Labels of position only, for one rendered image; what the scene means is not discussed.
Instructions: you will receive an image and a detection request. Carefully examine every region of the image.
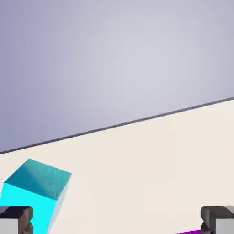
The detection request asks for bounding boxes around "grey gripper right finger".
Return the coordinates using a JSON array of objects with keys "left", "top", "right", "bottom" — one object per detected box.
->
[{"left": 200, "top": 205, "right": 234, "bottom": 234}]

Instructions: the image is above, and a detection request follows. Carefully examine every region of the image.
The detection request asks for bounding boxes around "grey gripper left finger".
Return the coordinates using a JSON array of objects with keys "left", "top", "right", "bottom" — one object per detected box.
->
[{"left": 0, "top": 206, "right": 34, "bottom": 234}]

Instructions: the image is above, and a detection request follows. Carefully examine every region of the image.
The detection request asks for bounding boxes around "small purple cube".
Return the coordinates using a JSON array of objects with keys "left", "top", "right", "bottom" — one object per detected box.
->
[{"left": 175, "top": 229, "right": 202, "bottom": 234}]

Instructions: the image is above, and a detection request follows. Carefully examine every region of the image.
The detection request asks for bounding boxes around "large cyan box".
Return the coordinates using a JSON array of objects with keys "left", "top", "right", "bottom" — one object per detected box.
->
[{"left": 0, "top": 158, "right": 72, "bottom": 234}]

